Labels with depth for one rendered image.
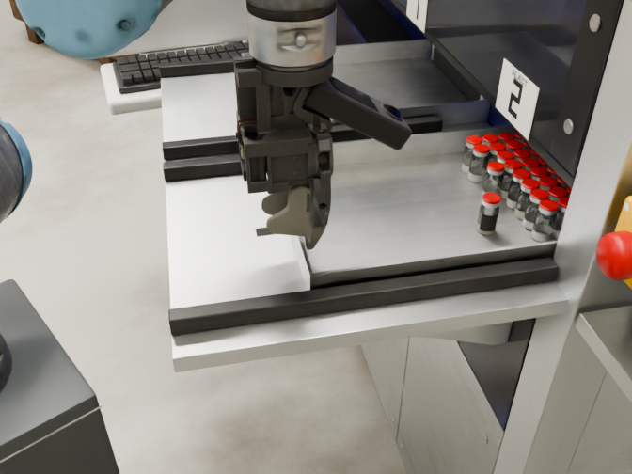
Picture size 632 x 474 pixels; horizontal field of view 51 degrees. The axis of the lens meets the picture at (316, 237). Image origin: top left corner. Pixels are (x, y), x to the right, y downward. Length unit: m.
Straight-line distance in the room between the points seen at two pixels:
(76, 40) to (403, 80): 0.78
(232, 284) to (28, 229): 1.81
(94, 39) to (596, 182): 0.45
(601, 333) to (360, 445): 1.03
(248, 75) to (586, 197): 0.33
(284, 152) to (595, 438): 0.55
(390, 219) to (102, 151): 2.17
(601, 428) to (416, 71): 0.64
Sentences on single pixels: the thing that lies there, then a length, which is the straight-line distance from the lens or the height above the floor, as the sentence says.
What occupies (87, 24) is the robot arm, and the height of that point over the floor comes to 1.20.
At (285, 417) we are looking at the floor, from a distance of 1.69.
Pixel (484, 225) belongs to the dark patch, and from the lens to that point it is 0.77.
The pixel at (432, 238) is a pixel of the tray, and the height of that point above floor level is 0.88.
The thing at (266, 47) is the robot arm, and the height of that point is 1.14.
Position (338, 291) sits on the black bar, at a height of 0.90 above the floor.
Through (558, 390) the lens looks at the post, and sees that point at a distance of 0.80.
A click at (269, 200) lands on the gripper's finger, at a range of 0.68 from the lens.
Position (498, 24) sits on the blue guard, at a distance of 0.81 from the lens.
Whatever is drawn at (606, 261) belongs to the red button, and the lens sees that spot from 0.59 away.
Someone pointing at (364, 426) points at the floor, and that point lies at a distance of 1.68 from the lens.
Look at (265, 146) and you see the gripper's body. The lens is 0.59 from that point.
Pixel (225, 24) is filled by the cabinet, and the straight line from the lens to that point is 1.52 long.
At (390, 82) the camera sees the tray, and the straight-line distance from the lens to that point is 1.14.
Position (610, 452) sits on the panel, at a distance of 0.96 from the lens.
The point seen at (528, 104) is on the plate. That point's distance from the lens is 0.75.
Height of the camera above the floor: 1.33
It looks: 37 degrees down
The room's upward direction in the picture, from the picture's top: straight up
